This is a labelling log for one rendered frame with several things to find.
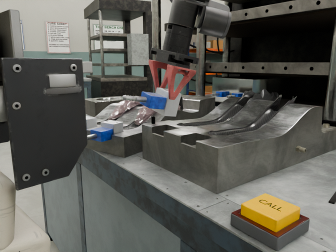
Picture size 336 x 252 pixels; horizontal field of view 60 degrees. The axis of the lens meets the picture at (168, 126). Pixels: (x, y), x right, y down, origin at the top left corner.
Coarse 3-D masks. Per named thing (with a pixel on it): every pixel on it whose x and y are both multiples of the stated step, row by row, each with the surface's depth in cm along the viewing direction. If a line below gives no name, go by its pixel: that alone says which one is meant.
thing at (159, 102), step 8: (160, 88) 66; (128, 96) 60; (136, 96) 62; (144, 96) 64; (152, 96) 62; (160, 96) 63; (168, 96) 64; (144, 104) 64; (152, 104) 62; (160, 104) 64; (168, 104) 64; (176, 104) 66; (160, 112) 66; (168, 112) 65; (176, 112) 67
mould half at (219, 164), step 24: (168, 120) 77; (192, 120) 79; (240, 120) 76; (288, 120) 68; (312, 120) 71; (144, 144) 73; (168, 144) 64; (216, 144) 54; (240, 144) 56; (264, 144) 61; (288, 144) 66; (312, 144) 73; (168, 168) 66; (192, 168) 59; (216, 168) 53; (240, 168) 57; (264, 168) 62; (216, 192) 54
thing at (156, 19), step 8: (152, 0) 186; (160, 0) 187; (152, 8) 187; (160, 8) 188; (152, 16) 188; (160, 16) 189; (152, 24) 189; (160, 24) 190; (152, 32) 191; (160, 32) 191; (152, 40) 192; (160, 40) 192; (224, 40) 230; (160, 48) 193; (224, 48) 231; (152, 56) 194; (224, 56) 233; (160, 72) 196; (328, 72) 107; (152, 80) 198; (160, 80) 197; (328, 80) 107; (328, 88) 107; (328, 96) 107; (328, 104) 107; (328, 112) 108; (328, 120) 107
